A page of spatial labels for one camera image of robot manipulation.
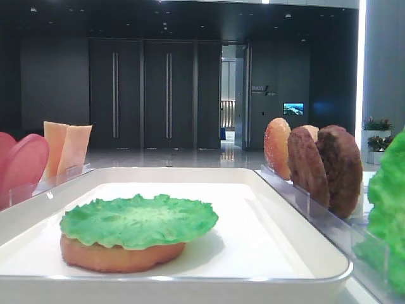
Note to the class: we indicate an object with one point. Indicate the red tomato slice front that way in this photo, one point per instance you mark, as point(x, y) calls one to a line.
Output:
point(22, 168)

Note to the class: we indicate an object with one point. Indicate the red tomato slice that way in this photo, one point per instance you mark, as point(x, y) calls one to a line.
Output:
point(22, 168)
point(8, 148)

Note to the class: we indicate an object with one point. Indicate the green lettuce leaf on tray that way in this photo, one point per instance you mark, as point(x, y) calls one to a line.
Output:
point(138, 223)

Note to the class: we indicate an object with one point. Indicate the brown meat patty front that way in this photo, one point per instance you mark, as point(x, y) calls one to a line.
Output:
point(306, 167)

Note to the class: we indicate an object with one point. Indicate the brown meat patty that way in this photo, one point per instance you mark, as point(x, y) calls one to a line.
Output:
point(342, 162)
point(306, 167)

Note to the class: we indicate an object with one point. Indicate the orange cheese slice right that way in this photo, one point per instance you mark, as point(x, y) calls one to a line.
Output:
point(75, 147)

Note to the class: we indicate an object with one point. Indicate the orange cheese slice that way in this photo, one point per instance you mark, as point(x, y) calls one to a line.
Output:
point(75, 147)
point(55, 134)

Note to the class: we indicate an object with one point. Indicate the brown meat patty rear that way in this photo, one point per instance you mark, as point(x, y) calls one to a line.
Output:
point(342, 162)

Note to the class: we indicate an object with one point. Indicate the orange cheese slice left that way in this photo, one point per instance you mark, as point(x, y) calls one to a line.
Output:
point(55, 134)

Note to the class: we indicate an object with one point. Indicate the red tomato slice rear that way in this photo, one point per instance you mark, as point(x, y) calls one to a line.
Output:
point(8, 148)

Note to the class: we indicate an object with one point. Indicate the green lettuce leaf in rack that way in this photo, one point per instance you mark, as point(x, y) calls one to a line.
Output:
point(386, 219)

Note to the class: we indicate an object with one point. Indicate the sesame bun slice front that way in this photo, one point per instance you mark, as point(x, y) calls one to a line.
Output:
point(275, 146)

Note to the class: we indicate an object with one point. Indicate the dark double door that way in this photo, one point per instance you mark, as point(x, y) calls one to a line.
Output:
point(155, 94)

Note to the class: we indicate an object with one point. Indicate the bun slice rear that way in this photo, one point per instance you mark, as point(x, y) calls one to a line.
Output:
point(313, 131)

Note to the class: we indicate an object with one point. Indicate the white rectangular tray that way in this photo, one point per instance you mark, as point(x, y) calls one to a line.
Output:
point(262, 250)

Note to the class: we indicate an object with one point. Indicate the bottom bun slice on tray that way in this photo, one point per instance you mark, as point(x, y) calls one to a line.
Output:
point(117, 259)

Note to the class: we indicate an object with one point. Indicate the potted plant white planter upper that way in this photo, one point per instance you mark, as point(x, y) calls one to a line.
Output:
point(373, 127)

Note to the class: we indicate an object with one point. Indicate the potted plant white planter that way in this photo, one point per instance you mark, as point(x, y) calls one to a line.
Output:
point(373, 127)
point(376, 148)

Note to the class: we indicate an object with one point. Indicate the potted plant white planter lower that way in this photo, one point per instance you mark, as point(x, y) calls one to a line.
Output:
point(376, 148)

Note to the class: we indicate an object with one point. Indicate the clear acrylic rack left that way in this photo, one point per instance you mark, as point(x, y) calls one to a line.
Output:
point(47, 185)

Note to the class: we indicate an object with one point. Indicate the clear acrylic rack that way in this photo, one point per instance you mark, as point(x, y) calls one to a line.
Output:
point(366, 284)
point(47, 185)

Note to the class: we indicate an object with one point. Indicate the clear acrylic rack right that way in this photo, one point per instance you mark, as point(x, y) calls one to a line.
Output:
point(366, 284)

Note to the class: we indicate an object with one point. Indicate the wall-mounted display screen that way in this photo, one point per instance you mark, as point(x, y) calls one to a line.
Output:
point(293, 109)

